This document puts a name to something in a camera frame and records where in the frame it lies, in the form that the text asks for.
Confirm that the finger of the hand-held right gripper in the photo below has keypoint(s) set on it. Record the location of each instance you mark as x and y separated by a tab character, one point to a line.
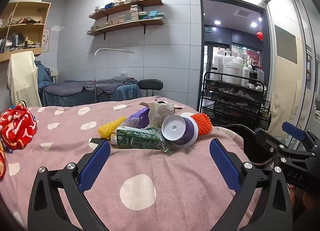
293	131
268	142

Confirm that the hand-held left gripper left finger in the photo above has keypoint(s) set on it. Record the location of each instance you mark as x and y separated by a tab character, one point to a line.
95	164

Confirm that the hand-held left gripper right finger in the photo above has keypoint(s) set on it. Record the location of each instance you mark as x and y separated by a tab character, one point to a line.
225	166

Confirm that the black trash bin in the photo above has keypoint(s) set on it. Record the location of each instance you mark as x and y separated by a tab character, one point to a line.
250	146

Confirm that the yellow foam fruit net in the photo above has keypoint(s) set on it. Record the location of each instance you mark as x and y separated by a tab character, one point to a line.
110	127

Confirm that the green drink carton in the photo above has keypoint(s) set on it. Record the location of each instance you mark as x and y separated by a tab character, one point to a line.
135	139

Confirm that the purple white round tub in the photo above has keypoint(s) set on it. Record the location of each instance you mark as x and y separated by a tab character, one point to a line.
175	128

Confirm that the purple plastic package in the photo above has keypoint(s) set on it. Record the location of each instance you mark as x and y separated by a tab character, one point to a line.
137	118

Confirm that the white paper wrapper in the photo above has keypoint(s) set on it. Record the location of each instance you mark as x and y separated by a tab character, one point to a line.
157	113

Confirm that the person's right hand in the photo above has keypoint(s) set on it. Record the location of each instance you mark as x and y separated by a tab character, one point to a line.
296	198

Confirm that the glass door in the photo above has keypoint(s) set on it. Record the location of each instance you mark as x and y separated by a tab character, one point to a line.
287	83

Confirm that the pink polka dot blanket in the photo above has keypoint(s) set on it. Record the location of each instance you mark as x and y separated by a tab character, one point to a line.
150	166

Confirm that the pile of grey sachets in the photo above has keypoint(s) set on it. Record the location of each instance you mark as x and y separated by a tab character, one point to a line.
232	96

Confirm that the clear plastic bottle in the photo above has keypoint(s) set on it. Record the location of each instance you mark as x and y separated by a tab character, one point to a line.
260	74

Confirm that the dark brown bottle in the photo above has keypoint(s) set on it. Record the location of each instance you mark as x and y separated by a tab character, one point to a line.
253	73

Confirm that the pale green pump bottle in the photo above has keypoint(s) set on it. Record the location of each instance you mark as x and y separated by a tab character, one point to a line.
247	73

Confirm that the massage bed with blue skirt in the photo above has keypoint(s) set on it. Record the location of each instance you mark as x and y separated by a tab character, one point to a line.
120	93

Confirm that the large white jar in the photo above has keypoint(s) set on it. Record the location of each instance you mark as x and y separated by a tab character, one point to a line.
232	73

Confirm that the grey blanket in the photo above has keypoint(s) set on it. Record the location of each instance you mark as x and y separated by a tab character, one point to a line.
105	84

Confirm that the red patterned cloth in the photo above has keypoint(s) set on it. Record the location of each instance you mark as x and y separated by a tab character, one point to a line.
17	128

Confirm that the small white bottle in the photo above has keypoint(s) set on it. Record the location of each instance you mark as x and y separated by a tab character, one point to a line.
214	74

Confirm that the small cylindrical container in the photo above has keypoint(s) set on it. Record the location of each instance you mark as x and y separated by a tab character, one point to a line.
23	104

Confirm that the tall white pump bottle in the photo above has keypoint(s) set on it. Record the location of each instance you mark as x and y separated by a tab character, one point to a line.
218	60

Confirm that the black stool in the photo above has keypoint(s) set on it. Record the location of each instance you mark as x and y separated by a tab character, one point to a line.
150	84

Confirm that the red hanging ornament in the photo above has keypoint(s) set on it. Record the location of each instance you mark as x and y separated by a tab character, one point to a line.
260	35

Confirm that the blue duvet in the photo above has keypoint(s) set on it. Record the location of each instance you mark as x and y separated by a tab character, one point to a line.
43	75

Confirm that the cream garment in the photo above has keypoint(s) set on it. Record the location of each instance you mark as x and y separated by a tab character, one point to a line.
22	78

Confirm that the white floor lamp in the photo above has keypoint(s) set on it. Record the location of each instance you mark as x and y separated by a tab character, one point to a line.
113	49

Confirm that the ceiling vent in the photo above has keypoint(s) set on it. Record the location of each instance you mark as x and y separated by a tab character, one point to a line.
242	12

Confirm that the wooden cubby shelf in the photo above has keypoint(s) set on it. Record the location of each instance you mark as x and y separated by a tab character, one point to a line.
22	53

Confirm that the stack of small dark boxes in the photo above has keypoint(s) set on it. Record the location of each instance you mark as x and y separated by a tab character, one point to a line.
22	47

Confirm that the pile of folded cloths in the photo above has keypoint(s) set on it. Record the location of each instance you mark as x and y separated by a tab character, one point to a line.
27	20

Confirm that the wall poster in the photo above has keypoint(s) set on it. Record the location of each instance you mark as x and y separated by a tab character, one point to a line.
46	40

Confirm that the wooden wall shelves with boxes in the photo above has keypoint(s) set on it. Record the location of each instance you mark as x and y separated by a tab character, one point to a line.
135	12

